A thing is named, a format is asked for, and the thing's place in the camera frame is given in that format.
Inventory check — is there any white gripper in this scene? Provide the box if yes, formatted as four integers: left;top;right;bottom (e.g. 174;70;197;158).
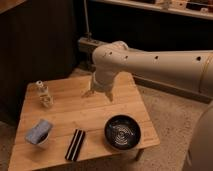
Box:
82;71;116;102

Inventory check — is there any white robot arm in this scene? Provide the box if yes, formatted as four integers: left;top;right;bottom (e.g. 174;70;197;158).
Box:
90;41;213;171

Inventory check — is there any black bowl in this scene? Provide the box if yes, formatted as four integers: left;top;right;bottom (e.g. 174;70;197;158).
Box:
104;115;141;150

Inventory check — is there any wooden table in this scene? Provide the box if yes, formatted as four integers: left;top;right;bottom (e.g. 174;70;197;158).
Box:
8;72;160;171

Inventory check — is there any black white striped block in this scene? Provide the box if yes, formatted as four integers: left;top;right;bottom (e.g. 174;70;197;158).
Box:
65;129;85;161

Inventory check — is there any blue sponge cloth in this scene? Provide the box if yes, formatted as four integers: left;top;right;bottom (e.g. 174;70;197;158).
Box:
25;119;53;143

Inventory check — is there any small white bowl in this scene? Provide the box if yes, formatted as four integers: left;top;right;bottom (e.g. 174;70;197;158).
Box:
30;132;50;148

